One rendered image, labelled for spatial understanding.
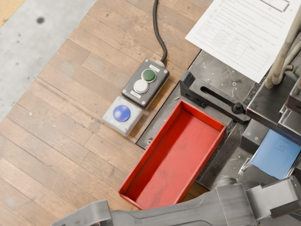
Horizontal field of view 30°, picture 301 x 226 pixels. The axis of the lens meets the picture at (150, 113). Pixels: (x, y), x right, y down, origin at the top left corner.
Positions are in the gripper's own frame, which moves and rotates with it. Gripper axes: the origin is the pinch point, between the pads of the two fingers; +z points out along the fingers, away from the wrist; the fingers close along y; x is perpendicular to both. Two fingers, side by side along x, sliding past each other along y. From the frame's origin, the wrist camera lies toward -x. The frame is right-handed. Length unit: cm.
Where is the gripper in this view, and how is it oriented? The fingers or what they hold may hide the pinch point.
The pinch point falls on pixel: (257, 183)
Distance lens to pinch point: 115.6
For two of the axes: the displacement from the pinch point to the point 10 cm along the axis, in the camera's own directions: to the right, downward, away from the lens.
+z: 3.0, -1.4, 9.4
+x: -8.5, -4.9, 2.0
